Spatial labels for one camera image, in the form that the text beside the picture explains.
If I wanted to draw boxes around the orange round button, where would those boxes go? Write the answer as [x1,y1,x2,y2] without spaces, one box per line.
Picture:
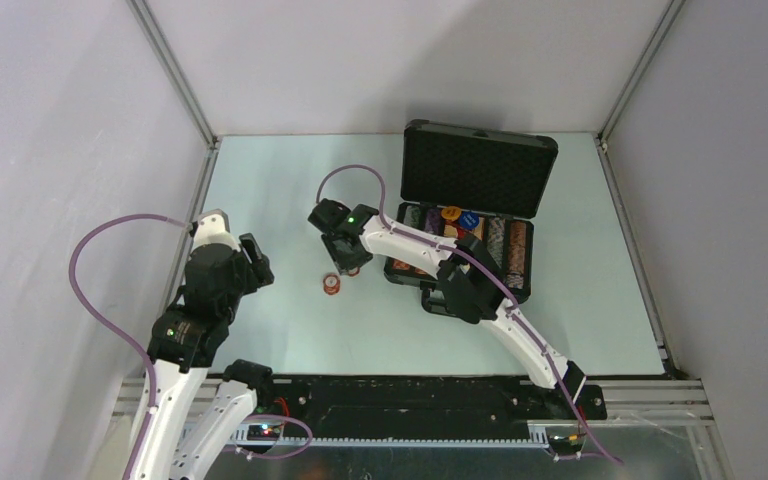
[440,206,463,222]

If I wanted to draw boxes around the black poker set case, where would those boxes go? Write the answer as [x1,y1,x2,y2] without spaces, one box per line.
[396,119,559,303]

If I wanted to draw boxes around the blue round dealer button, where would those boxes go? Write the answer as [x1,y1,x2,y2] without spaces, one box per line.
[457,211,481,231]

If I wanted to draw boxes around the red Texas Hold'em card deck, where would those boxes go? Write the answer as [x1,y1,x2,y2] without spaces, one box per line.
[443,222,485,240]

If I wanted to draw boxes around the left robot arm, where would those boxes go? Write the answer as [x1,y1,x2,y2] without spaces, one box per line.
[123,232,276,479]

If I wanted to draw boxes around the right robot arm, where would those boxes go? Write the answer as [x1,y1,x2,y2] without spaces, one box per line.
[307,199,586,418]

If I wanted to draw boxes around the green chip stack row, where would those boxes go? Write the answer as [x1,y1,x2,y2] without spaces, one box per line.
[402,205,423,229]

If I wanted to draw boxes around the purple chip stack row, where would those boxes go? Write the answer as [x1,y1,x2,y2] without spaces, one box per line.
[423,208,445,235]

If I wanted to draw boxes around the blue orange chip stack row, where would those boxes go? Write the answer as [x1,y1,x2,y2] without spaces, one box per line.
[486,217,506,281]

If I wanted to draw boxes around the dark orange chip stack row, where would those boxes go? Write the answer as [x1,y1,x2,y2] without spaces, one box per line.
[506,221,527,290]

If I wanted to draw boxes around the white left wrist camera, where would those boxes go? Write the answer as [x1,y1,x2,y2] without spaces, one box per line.
[192,209,237,250]

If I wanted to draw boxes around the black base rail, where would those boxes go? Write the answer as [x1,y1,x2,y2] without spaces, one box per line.
[267,375,607,441]

